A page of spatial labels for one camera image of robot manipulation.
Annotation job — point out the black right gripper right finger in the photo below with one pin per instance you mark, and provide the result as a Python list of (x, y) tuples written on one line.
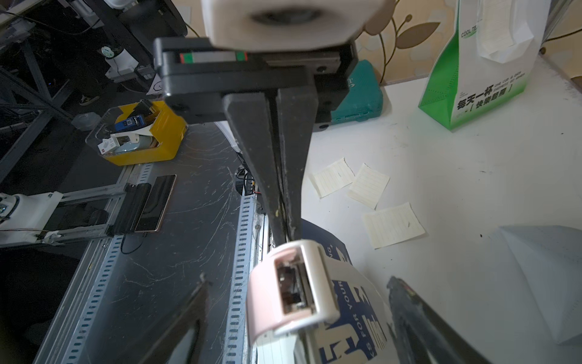
[(420, 335)]

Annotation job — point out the cream lined receipt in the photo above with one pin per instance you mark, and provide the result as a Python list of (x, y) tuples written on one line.
[(332, 178), (392, 226), (368, 186)]

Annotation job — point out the yellow storage bin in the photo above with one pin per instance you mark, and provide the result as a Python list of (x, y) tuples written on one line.
[(137, 133)]

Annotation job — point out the green plastic tool case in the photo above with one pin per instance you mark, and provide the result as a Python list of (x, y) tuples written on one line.
[(364, 100)]

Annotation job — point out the large green white bag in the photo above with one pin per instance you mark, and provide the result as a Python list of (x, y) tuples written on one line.
[(487, 60)]

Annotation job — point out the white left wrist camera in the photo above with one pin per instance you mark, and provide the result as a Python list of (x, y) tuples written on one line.
[(285, 25)]

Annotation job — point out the small blue paper bag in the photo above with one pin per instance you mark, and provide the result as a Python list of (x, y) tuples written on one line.
[(360, 335)]

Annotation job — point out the white paper bag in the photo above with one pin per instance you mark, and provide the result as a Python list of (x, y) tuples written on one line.
[(550, 258)]

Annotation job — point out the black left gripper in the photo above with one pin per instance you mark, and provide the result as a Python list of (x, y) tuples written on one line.
[(196, 77)]

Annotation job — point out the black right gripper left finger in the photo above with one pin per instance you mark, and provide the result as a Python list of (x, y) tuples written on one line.
[(180, 337)]

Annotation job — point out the pink stapler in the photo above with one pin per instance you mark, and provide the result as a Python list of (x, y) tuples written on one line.
[(290, 290)]

